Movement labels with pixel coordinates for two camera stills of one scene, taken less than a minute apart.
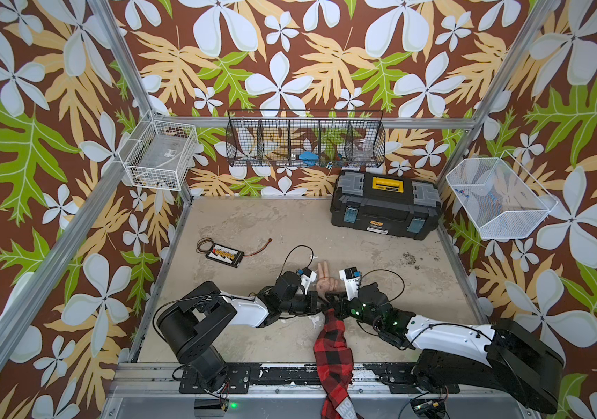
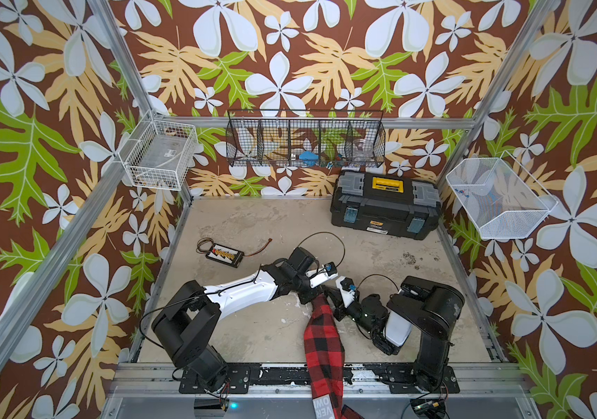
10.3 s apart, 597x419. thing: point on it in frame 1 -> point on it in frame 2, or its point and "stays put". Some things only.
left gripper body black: (299, 304) -> (301, 285)
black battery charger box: (225, 255) stays put
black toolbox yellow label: (396, 205) stays put
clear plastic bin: (504, 201) stays put
